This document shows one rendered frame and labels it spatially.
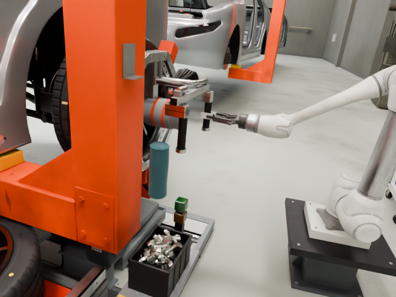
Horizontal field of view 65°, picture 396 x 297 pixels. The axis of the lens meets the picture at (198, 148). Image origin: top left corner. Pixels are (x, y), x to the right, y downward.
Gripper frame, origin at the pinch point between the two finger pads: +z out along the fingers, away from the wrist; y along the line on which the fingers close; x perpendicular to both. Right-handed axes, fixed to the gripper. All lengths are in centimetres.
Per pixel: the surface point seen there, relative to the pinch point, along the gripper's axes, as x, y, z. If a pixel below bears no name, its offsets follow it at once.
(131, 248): -67, -34, 23
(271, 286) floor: -83, -12, -48
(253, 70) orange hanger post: -15, 345, 34
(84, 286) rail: -44, -81, 14
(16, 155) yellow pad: -11, -65, 56
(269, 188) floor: -83, 99, -33
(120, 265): -71, -42, 24
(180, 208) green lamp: -19, -58, -10
